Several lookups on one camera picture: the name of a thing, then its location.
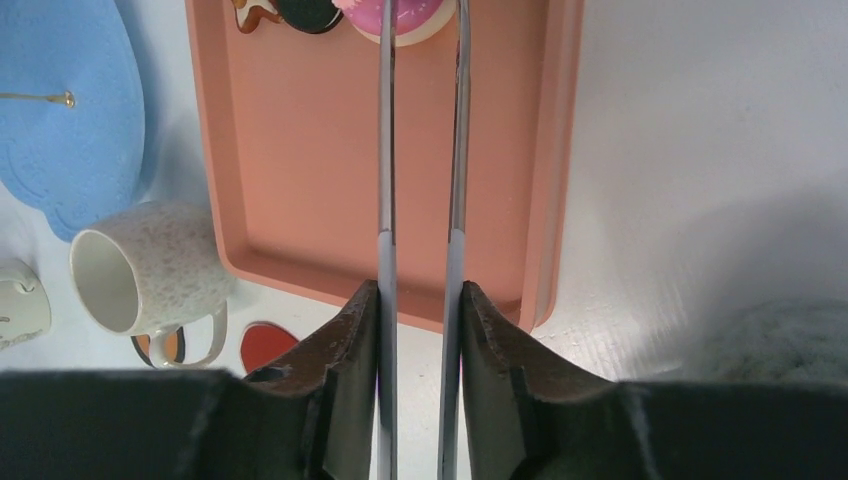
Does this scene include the blue three-tier cake stand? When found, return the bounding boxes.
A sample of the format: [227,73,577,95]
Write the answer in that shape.
[1,1,145,242]

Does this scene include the grey speckled mug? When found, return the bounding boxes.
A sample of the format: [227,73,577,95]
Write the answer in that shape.
[680,299,847,383]

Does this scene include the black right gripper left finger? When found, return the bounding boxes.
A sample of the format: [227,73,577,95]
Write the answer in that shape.
[1,280,379,479]

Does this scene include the black sandwich cookie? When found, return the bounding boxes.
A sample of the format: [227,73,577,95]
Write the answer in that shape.
[275,0,343,35]

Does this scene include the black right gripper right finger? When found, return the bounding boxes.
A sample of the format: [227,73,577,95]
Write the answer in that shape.
[460,281,847,479]

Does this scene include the orange black-rimmed coaster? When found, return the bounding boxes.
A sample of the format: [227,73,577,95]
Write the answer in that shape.
[131,327,186,368]

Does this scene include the pink frosted donut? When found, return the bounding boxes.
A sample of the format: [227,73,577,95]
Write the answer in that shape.
[332,0,457,47]

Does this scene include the metal tongs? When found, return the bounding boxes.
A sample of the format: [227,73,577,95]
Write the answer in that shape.
[377,0,471,479]

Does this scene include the pink rectangular tray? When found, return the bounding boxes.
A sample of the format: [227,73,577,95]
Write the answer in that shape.
[186,1,584,331]

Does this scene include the red apple-shaped coaster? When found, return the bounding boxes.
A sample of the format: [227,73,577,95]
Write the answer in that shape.
[240,322,299,373]

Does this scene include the white speckled mug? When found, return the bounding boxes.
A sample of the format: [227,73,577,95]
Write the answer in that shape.
[69,201,236,369]

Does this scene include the star-shaped brown cookie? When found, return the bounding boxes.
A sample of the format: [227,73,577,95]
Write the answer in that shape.
[231,0,282,34]

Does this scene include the green-lined floral cream mug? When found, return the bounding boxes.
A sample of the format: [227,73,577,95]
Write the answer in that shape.
[0,259,52,350]

